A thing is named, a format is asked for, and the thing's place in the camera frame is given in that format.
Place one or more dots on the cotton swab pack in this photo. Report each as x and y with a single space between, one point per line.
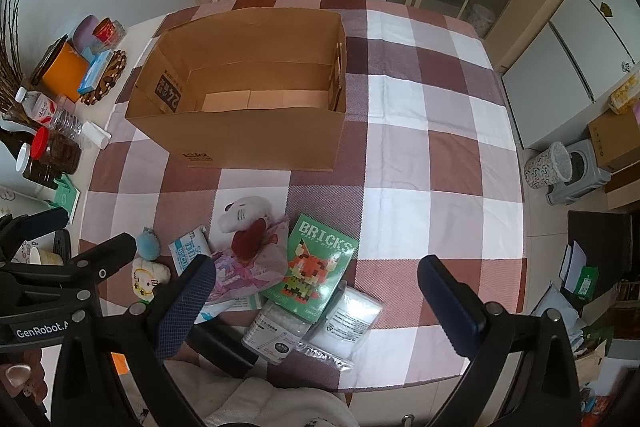
275 332

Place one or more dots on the blue plush ball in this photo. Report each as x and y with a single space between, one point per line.
148 244

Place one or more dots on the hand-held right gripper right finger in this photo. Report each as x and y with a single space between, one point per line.
446 302

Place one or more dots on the person's left hand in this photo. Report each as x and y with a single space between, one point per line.
27 384

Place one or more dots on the yellow white plush toy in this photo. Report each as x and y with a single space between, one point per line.
147 277

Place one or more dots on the yellow box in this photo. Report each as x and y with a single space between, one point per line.
625 97

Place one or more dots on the brown cardboard box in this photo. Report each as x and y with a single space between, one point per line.
250 142

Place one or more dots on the dark furniture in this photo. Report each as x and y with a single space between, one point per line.
605 237

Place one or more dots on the white patterned bin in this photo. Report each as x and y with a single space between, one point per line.
482 21

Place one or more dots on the dried branches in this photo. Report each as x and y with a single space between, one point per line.
12 57

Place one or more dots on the pile of boxes and papers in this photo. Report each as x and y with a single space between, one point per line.
580 337

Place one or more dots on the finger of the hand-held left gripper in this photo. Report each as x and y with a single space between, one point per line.
40 223
107 252

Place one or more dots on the dark jar red lid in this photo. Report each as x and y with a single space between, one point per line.
60 152

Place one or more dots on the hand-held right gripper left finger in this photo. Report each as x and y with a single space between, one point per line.
186 304

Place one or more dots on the green toy bricks box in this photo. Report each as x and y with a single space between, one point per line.
312 267

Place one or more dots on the green stand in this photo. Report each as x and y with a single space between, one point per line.
65 197

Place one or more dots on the white shark plush toy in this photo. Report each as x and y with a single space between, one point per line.
242 212

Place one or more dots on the blue white biscuit packet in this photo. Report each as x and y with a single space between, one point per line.
187 252

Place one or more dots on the wooden bead trivet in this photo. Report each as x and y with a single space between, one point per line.
112 79

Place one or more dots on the small brown cardboard carton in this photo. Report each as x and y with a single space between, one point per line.
617 142

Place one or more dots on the checkered tablecloth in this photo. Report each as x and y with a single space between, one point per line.
400 157

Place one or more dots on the purple cup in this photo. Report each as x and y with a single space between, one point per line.
85 32

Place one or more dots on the small teal white packet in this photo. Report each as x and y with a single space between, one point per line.
240 306

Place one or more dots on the clear plastic bottle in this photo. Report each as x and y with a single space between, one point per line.
65 119

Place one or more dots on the patterned trash bin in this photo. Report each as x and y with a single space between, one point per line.
547 167

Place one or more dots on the person's white fleece clothing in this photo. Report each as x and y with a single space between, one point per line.
260 402

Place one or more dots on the red snack packet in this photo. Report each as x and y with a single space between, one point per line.
107 34

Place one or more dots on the clear bag of cotton pads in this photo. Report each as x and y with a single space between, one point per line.
350 317

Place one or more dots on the white cabinet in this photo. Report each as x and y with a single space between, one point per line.
565 57

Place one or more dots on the grey plastic stool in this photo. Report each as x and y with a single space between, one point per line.
585 182

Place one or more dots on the pink plastic bag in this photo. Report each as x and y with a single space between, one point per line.
260 272

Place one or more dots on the orange box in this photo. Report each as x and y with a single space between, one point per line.
62 74

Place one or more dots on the paper cup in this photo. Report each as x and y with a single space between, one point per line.
42 256

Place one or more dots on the white bottle pink label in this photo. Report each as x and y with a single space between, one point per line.
37 107

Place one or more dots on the dark bottle white cap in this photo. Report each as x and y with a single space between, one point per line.
35 169

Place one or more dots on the light blue box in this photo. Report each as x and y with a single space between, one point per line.
95 74

